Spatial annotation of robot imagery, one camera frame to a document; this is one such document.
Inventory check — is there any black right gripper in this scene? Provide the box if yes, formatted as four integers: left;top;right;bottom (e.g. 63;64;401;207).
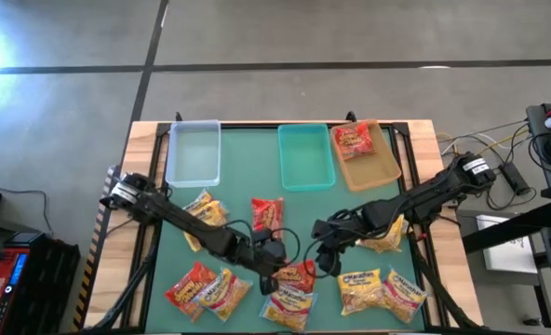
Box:
311;214;354;276

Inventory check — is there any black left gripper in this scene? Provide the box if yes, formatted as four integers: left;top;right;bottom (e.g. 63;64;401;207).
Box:
250;255;289;296

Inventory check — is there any blue-edged beef ramen pack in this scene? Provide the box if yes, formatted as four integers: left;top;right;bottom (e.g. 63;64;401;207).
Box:
181;187;215;253
192;266;254;324
381;267;429;326
259;283;318;333

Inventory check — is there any red spicy noodle pack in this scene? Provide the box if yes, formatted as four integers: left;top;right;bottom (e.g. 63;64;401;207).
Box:
250;196;285;239
271;259;317;295
164;260;219;324
333;121;377;162

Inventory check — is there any orange plastic bin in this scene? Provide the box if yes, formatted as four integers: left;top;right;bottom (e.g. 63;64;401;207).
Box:
329;118;403;193

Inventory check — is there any teal plastic bin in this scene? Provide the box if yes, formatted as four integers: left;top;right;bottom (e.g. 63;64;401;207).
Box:
276;122;337;193

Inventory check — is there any green table mat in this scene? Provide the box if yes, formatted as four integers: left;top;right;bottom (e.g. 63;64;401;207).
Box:
144;124;428;332

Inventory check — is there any clear plastic bin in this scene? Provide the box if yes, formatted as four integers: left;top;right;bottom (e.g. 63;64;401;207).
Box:
165;119;222;189

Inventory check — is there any black crossbar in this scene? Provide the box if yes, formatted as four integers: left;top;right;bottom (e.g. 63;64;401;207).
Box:
460;202;551;255

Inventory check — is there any white paper sheet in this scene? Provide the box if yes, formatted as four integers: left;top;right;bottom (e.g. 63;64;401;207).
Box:
474;214;540;275

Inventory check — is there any black equipment case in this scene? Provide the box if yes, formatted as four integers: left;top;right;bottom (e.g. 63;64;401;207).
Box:
3;235;82;335

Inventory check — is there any black side table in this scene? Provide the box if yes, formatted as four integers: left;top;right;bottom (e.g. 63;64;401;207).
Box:
525;95;551;220

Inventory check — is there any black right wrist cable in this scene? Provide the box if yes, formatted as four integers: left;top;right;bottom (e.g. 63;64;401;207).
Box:
302;208;351;280

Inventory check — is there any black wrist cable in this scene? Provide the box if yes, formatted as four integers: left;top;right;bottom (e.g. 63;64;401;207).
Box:
302;208;351;280
222;218;302;269

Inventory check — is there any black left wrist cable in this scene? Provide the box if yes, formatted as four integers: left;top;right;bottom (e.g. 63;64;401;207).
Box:
222;218;302;269

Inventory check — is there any black aluminium table frame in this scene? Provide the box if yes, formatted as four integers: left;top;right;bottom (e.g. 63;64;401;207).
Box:
82;110;489;335

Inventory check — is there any white cable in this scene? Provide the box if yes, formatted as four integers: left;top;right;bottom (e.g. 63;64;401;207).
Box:
436;119;529;157

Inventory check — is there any yellow cable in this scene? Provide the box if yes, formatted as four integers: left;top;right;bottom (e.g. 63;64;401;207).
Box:
474;128;531;157

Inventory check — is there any black floor cable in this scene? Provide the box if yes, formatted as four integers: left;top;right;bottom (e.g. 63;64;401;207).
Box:
0;151;56;238

